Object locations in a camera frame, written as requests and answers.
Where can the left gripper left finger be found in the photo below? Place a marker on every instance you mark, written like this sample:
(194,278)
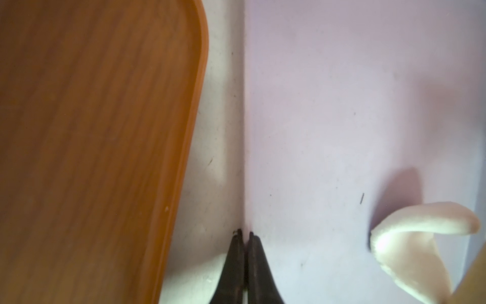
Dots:
(232,280)

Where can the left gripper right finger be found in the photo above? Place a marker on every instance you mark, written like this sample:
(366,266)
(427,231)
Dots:
(261,286)

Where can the white dough piece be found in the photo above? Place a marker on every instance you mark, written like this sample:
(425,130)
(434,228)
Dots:
(404,246)

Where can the lilac plastic cutting mat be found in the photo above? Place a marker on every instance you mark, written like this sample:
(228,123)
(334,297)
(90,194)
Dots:
(352,110)

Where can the wooden dough roller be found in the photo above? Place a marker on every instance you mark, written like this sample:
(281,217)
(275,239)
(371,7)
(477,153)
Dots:
(471,289)

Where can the brown wooden tray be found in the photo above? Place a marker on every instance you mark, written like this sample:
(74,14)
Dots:
(98,107)

